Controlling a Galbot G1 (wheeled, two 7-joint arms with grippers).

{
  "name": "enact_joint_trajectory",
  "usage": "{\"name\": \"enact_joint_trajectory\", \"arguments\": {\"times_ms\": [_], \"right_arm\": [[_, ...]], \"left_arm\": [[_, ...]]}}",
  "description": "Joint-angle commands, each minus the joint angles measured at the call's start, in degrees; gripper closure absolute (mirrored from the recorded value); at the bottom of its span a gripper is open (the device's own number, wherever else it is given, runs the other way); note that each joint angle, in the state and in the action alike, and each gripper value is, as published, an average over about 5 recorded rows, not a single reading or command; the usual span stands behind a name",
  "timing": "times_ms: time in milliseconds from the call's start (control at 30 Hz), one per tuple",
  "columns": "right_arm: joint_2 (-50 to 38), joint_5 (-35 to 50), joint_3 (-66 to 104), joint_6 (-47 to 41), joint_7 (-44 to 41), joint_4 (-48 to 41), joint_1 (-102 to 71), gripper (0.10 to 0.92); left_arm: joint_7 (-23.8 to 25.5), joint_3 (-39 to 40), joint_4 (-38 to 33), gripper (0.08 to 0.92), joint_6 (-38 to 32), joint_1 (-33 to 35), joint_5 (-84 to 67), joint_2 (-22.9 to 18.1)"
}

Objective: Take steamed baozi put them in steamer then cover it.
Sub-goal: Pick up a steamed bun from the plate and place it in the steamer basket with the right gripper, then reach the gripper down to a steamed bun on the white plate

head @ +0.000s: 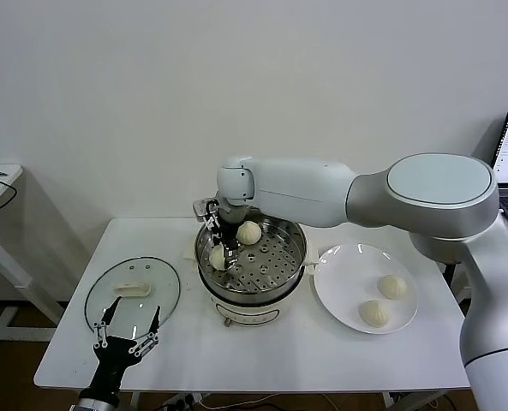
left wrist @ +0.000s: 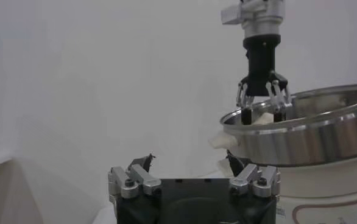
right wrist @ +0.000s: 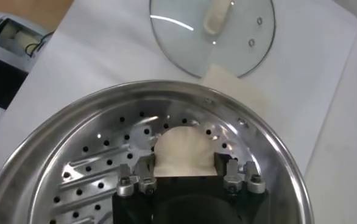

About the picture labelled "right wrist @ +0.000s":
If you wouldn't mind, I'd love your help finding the white steamed baozi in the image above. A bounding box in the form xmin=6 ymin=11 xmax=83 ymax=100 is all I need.
xmin=153 ymin=126 xmax=218 ymax=177

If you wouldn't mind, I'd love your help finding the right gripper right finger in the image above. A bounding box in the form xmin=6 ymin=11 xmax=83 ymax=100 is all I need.
xmin=214 ymin=152 xmax=266 ymax=195

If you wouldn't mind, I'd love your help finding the round glass pot lid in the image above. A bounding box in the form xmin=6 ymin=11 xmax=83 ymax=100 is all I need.
xmin=149 ymin=0 xmax=277 ymax=79

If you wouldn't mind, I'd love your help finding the perforated steel steamer basket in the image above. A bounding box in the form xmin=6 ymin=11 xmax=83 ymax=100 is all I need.
xmin=0 ymin=79 xmax=316 ymax=224

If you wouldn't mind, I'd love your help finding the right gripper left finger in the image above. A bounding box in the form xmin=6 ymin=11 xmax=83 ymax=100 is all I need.
xmin=116 ymin=153 xmax=158 ymax=198

